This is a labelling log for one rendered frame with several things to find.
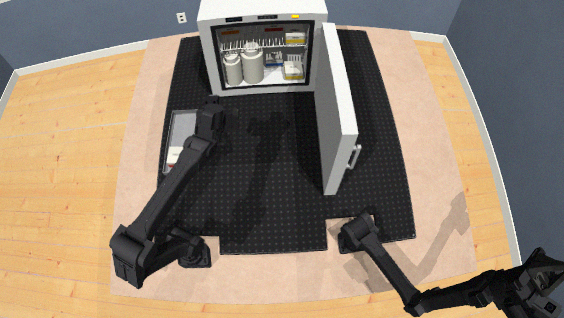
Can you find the white cardboard box with label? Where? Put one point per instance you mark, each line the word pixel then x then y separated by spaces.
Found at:
pixel 274 28

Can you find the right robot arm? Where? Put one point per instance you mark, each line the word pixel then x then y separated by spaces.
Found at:
pixel 461 294

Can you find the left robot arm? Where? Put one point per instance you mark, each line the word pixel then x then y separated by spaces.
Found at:
pixel 127 243

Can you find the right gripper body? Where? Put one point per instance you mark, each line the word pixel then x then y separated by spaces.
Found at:
pixel 521 283

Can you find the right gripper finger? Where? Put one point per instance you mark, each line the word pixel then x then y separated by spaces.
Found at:
pixel 552 276
pixel 536 271

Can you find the white cardboard box with yellow band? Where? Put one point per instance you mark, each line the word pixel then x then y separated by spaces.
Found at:
pixel 293 70

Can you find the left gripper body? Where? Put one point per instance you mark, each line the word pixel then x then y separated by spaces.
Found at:
pixel 230 123

